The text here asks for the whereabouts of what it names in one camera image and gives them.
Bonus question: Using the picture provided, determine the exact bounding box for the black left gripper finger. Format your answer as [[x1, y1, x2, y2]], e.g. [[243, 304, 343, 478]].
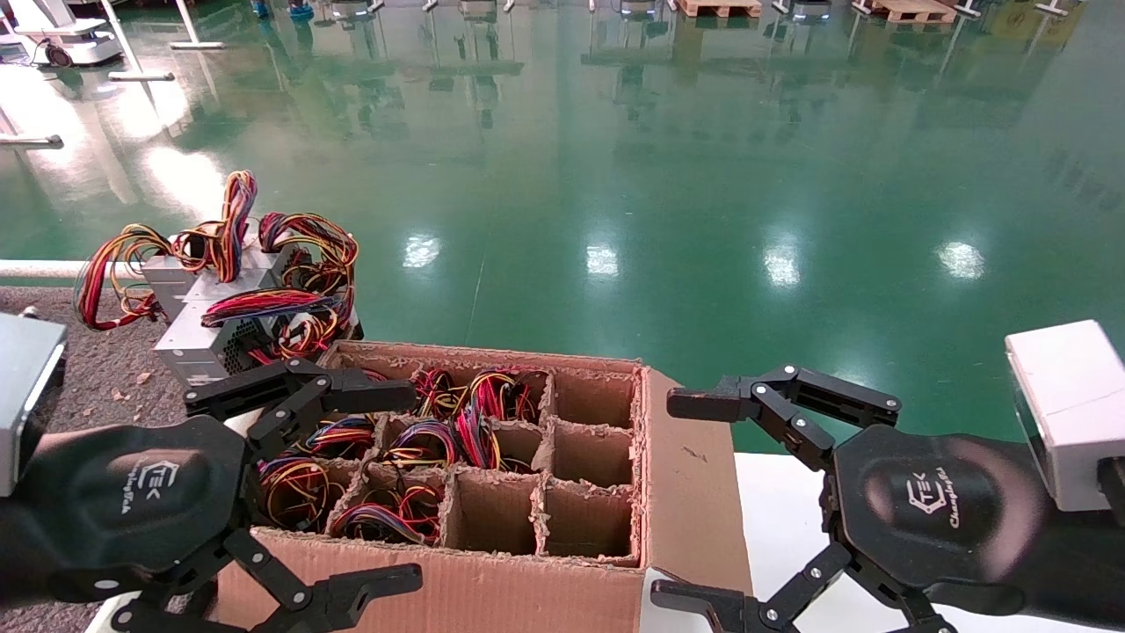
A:
[[183, 356, 416, 462]]

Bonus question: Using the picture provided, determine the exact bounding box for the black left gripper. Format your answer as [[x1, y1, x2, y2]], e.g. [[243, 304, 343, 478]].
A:
[[0, 416, 424, 633]]

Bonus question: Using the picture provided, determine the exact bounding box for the red yellow cable bundle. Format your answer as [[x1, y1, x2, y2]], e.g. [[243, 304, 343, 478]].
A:
[[75, 170, 295, 331]]

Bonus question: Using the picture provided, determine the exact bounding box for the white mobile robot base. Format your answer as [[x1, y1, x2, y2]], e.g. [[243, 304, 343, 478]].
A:
[[7, 0, 126, 68]]

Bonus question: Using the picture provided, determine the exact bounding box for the white table leg stand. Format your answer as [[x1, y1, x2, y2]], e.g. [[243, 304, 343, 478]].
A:
[[0, 105, 64, 148], [171, 0, 226, 51], [98, 0, 177, 83]]

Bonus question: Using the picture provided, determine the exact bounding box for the wooden pallet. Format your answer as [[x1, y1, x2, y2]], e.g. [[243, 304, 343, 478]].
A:
[[675, 0, 763, 19], [868, 0, 958, 25]]

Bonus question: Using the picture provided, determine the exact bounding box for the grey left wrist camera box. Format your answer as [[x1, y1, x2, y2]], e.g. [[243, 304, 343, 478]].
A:
[[0, 312, 67, 498]]

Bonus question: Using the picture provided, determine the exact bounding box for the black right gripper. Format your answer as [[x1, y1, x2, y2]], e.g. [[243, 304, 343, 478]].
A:
[[650, 365, 1125, 633]]

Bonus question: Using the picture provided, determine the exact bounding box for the cardboard cell divider insert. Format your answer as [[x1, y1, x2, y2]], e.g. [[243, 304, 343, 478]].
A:
[[255, 360, 644, 568]]

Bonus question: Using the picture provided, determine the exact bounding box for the brown cardboard box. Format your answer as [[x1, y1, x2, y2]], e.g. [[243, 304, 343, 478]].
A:
[[204, 341, 754, 633]]

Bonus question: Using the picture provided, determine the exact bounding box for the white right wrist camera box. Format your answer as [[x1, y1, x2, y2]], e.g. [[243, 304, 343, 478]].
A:
[[1005, 319, 1125, 513]]

